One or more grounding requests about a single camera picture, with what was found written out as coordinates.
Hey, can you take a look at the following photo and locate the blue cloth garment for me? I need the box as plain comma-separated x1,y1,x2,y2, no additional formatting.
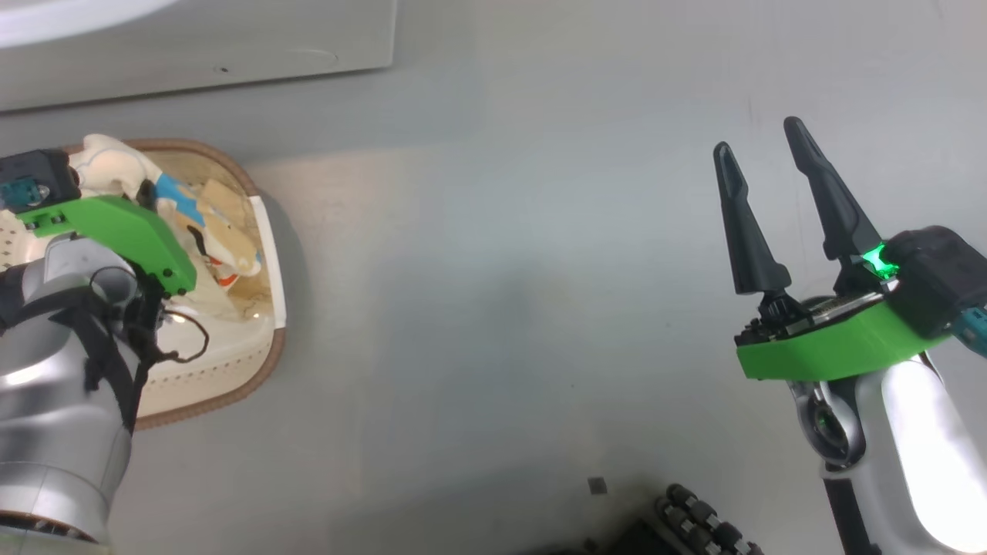
154,173,205,224

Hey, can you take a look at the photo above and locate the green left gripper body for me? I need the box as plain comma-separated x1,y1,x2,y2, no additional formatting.
15,194,198,298

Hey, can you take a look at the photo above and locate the cream printed garment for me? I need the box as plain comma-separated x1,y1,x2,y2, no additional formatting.
69,133,263,321

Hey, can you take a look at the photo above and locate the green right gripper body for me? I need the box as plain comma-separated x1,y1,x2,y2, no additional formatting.
733,281,953,382

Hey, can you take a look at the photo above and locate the round washer filter cover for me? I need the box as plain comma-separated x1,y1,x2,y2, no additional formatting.
208,48,340,78

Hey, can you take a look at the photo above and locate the cream perforated laundry basket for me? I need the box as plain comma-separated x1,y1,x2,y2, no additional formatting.
0,137,288,431

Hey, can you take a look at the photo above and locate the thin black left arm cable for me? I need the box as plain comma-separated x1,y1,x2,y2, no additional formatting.
127,270,211,367

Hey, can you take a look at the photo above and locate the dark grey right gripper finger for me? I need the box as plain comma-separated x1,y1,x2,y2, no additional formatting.
712,141,793,296
783,116,884,263

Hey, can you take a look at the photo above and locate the white front-load washing machine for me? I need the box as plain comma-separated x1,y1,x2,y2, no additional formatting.
0,0,398,114

